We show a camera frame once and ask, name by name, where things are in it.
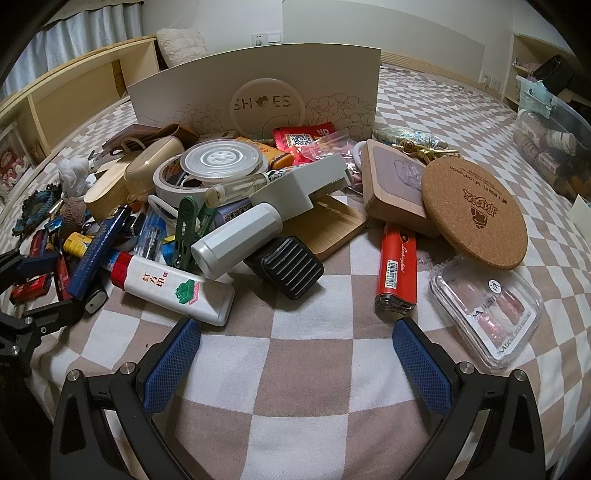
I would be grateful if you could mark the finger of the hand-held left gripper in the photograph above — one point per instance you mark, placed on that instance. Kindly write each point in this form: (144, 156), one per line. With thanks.
(51, 316)
(11, 267)

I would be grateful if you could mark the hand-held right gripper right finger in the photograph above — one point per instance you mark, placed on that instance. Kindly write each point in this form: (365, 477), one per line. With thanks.
(422, 369)

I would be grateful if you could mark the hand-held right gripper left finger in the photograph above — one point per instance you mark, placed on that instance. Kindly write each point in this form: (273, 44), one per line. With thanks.
(171, 364)

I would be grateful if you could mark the pile of lighters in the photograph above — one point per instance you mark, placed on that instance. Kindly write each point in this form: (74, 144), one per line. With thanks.
(60, 272)

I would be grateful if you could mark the big red lighter with barcode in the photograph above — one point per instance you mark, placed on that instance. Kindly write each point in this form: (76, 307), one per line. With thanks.
(397, 267)

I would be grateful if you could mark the white shoe box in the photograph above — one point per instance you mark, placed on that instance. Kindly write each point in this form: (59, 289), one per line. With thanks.
(184, 92)

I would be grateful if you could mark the yellow tube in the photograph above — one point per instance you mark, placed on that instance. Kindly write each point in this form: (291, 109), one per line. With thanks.
(76, 242)

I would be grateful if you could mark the white bottle red cap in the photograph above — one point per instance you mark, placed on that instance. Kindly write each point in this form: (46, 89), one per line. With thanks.
(180, 288)

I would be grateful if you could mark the clear nail tip box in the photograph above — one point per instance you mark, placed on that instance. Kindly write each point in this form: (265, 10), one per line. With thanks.
(485, 314)

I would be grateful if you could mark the red dress doll in case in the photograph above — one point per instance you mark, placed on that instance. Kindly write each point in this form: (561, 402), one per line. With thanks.
(11, 159)

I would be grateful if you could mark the white figurine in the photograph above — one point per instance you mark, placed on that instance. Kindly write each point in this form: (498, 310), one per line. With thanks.
(74, 173)

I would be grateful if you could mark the checkered bed sheet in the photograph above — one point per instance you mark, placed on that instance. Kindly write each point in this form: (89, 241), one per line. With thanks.
(300, 378)

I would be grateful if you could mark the green clip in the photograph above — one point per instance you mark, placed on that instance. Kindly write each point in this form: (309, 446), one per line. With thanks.
(184, 233)

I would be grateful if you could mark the white octagonal bottle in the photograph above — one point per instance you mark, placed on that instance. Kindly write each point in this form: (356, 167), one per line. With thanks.
(235, 240)

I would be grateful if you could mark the black ribbed pad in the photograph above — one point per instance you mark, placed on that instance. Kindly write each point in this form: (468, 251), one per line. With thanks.
(288, 267)

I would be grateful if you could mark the round cork coaster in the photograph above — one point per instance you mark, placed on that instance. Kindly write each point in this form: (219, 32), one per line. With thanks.
(475, 212)

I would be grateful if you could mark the wooden phone stand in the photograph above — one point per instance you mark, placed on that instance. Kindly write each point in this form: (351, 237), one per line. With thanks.
(332, 228)

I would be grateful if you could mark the purple card box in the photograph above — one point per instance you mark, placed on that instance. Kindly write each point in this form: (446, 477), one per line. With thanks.
(122, 138)

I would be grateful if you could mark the wooden bedside shelf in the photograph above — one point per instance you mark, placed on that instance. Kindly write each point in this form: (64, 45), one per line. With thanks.
(69, 101)

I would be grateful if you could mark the beige oval case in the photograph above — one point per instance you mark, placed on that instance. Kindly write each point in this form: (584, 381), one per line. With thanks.
(154, 164)

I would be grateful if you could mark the square cork coaster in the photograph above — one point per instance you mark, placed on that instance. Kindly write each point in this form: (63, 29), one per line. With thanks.
(397, 184)

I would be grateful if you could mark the clear glass vial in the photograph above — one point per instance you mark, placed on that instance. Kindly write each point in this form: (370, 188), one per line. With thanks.
(235, 187)

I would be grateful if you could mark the brown leather item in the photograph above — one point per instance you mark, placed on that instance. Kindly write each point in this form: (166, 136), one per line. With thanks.
(173, 133)

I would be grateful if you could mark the clear round plastic lid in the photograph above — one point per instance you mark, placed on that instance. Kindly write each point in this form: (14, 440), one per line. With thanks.
(221, 159)

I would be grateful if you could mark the white plastic holder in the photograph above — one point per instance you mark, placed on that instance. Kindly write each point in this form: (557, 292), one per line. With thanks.
(304, 184)

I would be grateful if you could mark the orange sachet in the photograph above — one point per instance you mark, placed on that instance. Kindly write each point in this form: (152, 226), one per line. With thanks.
(272, 154)

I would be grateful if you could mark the green white packet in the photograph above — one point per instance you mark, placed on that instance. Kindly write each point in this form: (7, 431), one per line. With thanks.
(406, 135)

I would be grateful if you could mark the bag of pink beads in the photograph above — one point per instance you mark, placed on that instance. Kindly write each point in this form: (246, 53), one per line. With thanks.
(328, 147)

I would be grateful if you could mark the grey curtain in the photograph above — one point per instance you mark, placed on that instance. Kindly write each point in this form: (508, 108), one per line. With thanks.
(78, 27)

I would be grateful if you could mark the clear plastic storage bin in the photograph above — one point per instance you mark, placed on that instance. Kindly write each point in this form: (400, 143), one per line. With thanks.
(554, 147)

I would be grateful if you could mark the red sachet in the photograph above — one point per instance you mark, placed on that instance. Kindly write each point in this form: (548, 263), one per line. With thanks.
(300, 136)

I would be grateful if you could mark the white fluffy pillow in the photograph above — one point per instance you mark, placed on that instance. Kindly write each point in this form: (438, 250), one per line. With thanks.
(180, 44)

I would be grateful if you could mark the light blue mask pack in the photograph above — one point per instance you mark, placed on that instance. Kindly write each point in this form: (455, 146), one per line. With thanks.
(535, 94)

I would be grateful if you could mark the pile of pink clothes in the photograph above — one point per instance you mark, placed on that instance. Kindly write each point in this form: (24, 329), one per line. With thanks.
(531, 64)

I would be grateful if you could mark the black bag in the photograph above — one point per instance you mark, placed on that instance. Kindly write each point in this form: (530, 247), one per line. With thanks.
(554, 69)

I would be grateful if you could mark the wooden wardrobe shelf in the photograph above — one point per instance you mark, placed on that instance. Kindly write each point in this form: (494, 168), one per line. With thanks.
(521, 48)

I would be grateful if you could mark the white headboard panel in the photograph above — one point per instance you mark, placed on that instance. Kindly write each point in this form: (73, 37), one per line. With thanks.
(383, 27)

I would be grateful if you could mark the white wall socket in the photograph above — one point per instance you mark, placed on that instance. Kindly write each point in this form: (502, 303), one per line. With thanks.
(258, 40)
(490, 81)

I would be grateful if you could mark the wooden bed rail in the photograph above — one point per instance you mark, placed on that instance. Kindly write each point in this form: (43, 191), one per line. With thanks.
(438, 64)

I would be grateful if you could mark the white wall switch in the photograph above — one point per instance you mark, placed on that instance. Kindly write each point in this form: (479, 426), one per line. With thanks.
(274, 38)

